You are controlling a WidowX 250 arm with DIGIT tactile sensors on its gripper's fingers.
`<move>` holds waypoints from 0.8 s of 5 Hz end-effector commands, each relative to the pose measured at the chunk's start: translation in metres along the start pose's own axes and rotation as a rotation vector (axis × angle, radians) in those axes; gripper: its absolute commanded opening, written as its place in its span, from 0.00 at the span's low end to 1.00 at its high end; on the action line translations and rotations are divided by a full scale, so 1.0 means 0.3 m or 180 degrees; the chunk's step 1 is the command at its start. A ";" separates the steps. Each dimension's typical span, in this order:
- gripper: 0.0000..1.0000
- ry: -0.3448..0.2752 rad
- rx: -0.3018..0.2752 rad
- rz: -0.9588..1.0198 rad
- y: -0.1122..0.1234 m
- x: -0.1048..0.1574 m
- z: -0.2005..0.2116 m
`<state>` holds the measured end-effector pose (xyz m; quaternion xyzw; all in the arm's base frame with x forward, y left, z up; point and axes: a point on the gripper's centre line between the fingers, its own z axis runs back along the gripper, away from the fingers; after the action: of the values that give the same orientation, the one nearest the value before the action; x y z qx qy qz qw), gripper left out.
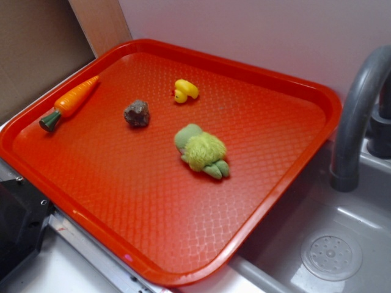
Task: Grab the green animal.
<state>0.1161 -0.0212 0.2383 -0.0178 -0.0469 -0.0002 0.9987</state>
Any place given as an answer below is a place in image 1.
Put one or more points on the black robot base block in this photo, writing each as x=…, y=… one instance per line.
x=25, y=213

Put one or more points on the green plush animal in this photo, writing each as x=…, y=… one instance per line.
x=202, y=151

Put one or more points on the red plastic tray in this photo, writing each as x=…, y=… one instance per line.
x=128, y=186

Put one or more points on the yellow rubber duck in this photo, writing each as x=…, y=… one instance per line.
x=184, y=89

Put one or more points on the grey brown rock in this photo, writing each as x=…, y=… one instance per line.
x=137, y=114

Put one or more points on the orange toy carrot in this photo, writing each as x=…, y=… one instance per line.
x=69, y=103

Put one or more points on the grey toy sink basin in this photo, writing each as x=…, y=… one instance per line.
x=315, y=239

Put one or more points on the brown cardboard panel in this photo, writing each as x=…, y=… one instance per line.
x=42, y=44

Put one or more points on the grey toy faucet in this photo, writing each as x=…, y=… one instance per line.
x=366, y=111

